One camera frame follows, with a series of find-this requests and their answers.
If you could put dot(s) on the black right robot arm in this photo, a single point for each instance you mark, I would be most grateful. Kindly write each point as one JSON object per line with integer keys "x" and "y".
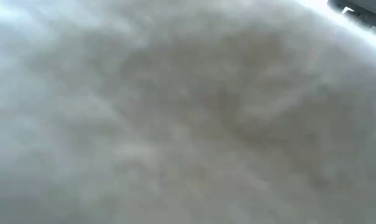
{"x": 364, "y": 11}

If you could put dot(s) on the white button-up shirt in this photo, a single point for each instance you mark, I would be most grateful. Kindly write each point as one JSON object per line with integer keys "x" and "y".
{"x": 175, "y": 124}

